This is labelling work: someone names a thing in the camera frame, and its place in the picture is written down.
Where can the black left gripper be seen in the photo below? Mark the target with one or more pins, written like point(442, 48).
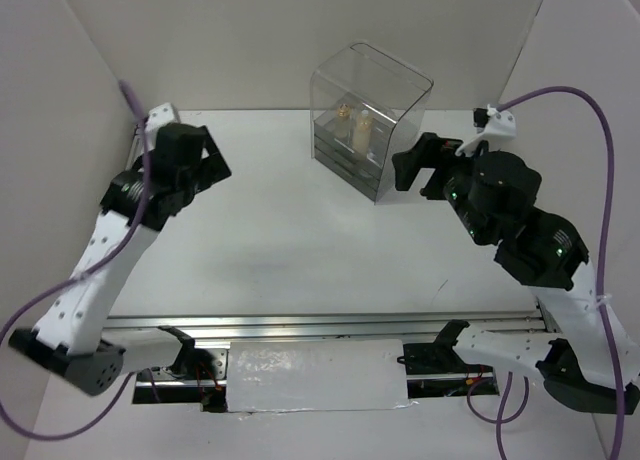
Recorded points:
point(212, 167)

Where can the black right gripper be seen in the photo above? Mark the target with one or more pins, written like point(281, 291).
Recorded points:
point(433, 150)

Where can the cream foundation bottle gold collar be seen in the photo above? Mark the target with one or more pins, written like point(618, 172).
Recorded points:
point(362, 133)

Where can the clear acrylic makeup organizer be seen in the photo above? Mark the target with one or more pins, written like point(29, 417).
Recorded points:
point(366, 104)

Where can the small gold cap bottle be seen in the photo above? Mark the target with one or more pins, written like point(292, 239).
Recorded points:
point(342, 124)

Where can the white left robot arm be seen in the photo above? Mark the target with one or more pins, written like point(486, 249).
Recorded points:
point(68, 340)

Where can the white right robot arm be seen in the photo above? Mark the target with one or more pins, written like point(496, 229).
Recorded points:
point(574, 364)

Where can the aluminium frame rail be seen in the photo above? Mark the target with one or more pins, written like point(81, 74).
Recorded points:
point(405, 326)

